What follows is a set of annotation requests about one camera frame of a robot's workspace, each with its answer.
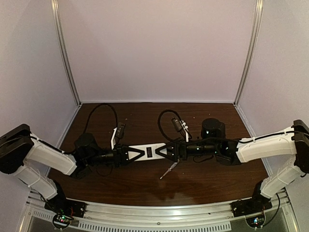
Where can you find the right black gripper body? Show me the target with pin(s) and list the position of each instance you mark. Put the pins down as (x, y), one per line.
(175, 151)

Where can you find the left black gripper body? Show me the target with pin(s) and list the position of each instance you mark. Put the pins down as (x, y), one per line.
(123, 154)

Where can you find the white remote control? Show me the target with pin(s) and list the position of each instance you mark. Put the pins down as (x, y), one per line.
(149, 151)

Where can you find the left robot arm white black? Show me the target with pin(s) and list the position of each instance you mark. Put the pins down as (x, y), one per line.
(19, 146)

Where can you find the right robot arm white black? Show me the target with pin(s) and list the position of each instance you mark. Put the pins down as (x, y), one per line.
(293, 140)

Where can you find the left round circuit board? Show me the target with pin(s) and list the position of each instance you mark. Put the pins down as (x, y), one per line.
(61, 221)

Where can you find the round circuit board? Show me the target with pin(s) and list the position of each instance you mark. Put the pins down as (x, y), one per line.
(255, 221)
(61, 221)

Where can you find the right round circuit board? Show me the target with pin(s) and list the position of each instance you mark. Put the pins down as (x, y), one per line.
(255, 221)

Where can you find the clear handle screwdriver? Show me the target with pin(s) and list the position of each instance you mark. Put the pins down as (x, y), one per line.
(168, 170)

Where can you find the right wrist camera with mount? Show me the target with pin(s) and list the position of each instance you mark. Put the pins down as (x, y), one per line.
(181, 127)

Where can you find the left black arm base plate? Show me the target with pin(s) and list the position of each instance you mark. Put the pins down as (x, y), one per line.
(67, 207)

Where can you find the front aluminium rail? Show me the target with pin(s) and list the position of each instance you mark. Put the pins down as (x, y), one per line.
(214, 217)

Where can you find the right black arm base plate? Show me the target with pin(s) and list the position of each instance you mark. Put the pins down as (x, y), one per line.
(249, 206)

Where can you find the left aluminium corner post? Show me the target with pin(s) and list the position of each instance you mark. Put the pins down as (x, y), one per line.
(63, 51)

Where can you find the aluminium corner post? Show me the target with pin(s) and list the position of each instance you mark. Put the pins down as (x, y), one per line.
(63, 51)
(257, 19)

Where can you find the right aluminium corner post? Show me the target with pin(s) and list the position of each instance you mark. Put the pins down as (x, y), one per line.
(257, 19)

